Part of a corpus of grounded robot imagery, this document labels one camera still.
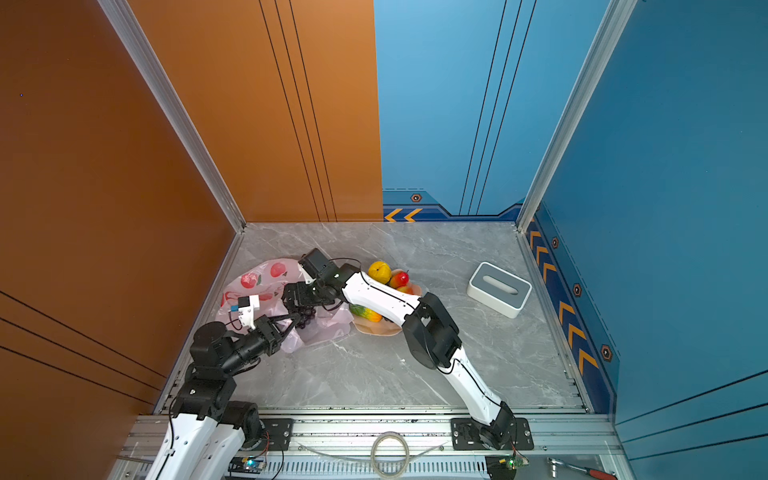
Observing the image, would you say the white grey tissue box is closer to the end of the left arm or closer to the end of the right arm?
the end of the right arm

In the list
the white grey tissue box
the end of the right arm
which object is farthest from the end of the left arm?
the white grey tissue box

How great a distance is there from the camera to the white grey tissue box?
3.06ft
